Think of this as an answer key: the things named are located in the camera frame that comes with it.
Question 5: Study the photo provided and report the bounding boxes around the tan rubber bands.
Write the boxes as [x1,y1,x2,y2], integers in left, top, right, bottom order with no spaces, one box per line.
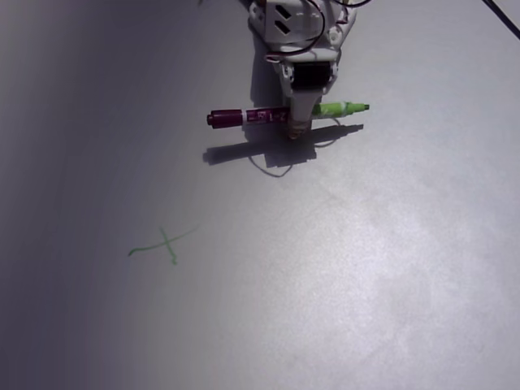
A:
[285,117,309,141]

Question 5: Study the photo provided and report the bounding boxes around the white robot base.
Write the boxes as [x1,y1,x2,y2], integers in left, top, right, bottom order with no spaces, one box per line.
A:
[324,0,359,50]

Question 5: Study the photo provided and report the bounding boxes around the black cable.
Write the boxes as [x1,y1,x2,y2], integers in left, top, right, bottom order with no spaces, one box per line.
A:
[482,0,520,41]

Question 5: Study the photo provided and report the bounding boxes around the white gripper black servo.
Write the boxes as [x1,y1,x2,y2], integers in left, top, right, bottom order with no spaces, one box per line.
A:
[277,46,342,141]

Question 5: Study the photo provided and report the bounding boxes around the green drawn marker line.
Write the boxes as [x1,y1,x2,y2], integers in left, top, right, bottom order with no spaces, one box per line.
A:
[128,225,202,267]

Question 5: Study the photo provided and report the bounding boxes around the red black servo wire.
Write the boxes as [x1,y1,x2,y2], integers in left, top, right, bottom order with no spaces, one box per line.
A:
[265,0,327,63]

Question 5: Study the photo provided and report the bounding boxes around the green marker with maroon cap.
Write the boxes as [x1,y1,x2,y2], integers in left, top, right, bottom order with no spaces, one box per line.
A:
[206,101,371,132]

